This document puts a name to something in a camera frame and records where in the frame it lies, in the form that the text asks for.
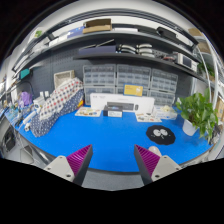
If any patterned fabric cover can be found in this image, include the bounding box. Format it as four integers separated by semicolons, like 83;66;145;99
30;77;84;137

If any grey drawer cabinet middle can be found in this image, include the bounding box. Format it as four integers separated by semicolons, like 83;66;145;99
116;64;151;96

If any beige computer mouse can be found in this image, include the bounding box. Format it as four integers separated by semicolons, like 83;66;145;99
148;146;162;157

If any grey drawer cabinet right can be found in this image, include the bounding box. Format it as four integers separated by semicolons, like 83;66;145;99
149;69;178;106

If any black round mouse pad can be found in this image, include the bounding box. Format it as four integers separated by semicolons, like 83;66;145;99
146;125;176;145

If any cardboard box on shelf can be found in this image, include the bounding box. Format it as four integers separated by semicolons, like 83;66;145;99
83;18;112;34

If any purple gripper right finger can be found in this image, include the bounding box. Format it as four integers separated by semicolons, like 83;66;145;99
134;145;181;185

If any yellow card box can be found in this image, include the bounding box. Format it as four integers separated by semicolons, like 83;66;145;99
124;84;143;96

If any purple object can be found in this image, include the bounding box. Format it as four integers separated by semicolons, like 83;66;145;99
19;92;32;107

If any dark metal shelf unit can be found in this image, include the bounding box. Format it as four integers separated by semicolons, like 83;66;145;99
12;8;201;73

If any picture card right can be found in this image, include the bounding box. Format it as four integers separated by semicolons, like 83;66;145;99
135;113;161;123

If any picture card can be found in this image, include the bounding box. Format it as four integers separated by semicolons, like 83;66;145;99
135;113;161;123
75;107;101;117

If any white device on shelf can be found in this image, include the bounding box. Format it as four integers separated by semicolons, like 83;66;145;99
177;53;198;72

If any long white product box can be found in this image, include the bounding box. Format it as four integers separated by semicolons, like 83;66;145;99
90;93;155;113

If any blue table mat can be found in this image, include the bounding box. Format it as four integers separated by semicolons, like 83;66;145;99
20;112;209;172

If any grey drawer cabinet left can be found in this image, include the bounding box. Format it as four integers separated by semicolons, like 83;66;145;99
83;64;116;105

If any white clear box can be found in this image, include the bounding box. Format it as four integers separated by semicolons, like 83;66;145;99
153;105;177;120

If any grey drawer cabinet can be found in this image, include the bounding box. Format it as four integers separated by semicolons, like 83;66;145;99
83;64;116;105
149;69;178;106
116;64;151;96

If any small black box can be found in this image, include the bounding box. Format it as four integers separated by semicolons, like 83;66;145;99
103;105;123;117

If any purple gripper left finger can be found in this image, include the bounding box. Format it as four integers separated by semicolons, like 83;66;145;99
44;145;93;186

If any green potted plant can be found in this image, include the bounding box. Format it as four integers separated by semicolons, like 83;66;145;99
176;88;218;142

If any white wire basket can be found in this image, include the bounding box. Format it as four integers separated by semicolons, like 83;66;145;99
54;70;75;88

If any picture card left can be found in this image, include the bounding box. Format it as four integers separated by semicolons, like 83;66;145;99
75;107;101;117

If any dark flat case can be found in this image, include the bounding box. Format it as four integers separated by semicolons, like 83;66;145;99
78;39;116;55

